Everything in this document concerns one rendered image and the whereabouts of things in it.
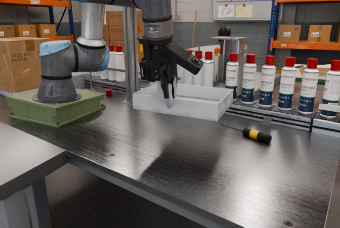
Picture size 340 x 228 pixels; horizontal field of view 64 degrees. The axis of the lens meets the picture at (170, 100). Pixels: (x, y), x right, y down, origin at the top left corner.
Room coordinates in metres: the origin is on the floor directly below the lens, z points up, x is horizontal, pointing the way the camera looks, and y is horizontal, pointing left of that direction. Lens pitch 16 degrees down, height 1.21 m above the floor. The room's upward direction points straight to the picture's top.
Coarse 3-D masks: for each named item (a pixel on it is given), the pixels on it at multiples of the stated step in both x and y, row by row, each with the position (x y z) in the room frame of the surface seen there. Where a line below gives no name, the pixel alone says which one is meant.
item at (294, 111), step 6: (96, 78) 1.62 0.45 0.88; (144, 84) 1.45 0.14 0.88; (234, 102) 1.11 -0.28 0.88; (240, 102) 1.11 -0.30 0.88; (258, 102) 1.11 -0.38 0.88; (258, 108) 1.03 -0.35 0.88; (264, 108) 1.03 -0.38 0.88; (270, 108) 1.03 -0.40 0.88; (276, 108) 1.03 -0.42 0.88; (294, 108) 1.03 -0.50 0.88; (294, 114) 0.95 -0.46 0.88; (300, 114) 0.95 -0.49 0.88; (312, 114) 0.95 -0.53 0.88
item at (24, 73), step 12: (0, 48) 1.42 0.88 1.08; (12, 48) 1.40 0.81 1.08; (24, 48) 1.46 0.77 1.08; (36, 48) 1.51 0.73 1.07; (0, 60) 1.44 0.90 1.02; (12, 60) 1.40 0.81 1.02; (24, 60) 1.45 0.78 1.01; (36, 60) 1.50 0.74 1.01; (0, 72) 1.45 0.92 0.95; (12, 72) 1.39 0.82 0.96; (24, 72) 1.44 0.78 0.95; (36, 72) 1.50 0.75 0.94; (0, 84) 1.46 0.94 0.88; (12, 84) 1.39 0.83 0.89; (24, 84) 1.43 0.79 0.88; (36, 84) 1.49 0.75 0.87
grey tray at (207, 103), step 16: (144, 96) 0.79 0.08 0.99; (176, 96) 0.95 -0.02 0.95; (192, 96) 0.93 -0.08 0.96; (208, 96) 0.91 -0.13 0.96; (224, 96) 0.89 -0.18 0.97; (160, 112) 0.77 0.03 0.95; (176, 112) 0.75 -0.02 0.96; (192, 112) 0.73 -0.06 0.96; (208, 112) 0.71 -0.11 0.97; (224, 112) 0.77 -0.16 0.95
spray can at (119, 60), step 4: (116, 48) 1.52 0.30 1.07; (120, 48) 1.52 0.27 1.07; (116, 52) 1.52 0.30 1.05; (120, 52) 1.52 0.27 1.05; (116, 56) 1.51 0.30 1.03; (120, 56) 1.51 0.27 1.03; (116, 60) 1.51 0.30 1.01; (120, 60) 1.51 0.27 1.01; (116, 64) 1.51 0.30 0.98; (120, 64) 1.51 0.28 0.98; (120, 68) 1.51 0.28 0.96; (116, 72) 1.51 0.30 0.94; (120, 72) 1.51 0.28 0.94; (124, 72) 1.53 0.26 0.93; (116, 76) 1.51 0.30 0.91; (120, 76) 1.50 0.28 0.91; (124, 76) 1.53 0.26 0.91; (116, 80) 1.51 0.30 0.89; (120, 80) 1.50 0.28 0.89; (124, 80) 1.52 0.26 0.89
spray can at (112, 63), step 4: (112, 48) 1.55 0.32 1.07; (112, 52) 1.55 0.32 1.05; (112, 56) 1.54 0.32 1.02; (112, 60) 1.54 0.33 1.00; (108, 64) 1.54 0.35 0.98; (112, 64) 1.54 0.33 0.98; (108, 72) 1.55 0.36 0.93; (112, 72) 1.54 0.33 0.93; (108, 76) 1.55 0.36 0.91; (112, 76) 1.54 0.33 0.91; (112, 80) 1.54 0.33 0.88
